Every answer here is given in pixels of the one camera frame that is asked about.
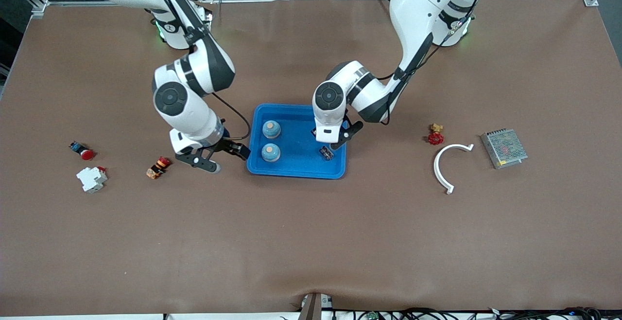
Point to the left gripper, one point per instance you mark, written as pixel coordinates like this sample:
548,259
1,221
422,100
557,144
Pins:
326,152

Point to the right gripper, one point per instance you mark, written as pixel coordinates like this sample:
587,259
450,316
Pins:
227,145

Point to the small black chip module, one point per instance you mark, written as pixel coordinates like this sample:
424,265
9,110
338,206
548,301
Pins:
326,153

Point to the light blue service bell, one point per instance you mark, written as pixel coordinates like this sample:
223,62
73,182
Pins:
271,129
270,152

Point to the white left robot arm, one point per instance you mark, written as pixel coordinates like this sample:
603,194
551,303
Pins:
423,8

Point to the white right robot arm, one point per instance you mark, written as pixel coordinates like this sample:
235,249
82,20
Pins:
189,111

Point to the blue plastic tray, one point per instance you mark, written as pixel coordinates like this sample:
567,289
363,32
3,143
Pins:
296,164

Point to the orange black push button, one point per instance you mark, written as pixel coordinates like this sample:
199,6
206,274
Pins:
159,167

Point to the brass valve red handwheel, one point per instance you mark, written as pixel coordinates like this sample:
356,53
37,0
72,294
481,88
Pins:
436,135

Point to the white circuit breaker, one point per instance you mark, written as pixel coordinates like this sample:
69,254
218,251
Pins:
91,179

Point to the red emergency stop button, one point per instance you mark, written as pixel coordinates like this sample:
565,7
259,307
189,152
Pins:
83,151

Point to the metal mesh power supply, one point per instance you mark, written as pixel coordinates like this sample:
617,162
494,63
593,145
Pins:
504,148

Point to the white curved plastic bracket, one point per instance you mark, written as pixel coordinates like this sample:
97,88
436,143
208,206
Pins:
435,167

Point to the aluminium table edge rail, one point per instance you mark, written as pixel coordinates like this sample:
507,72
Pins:
291,0

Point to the brown camera stand bracket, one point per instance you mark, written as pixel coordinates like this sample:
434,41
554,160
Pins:
311,308

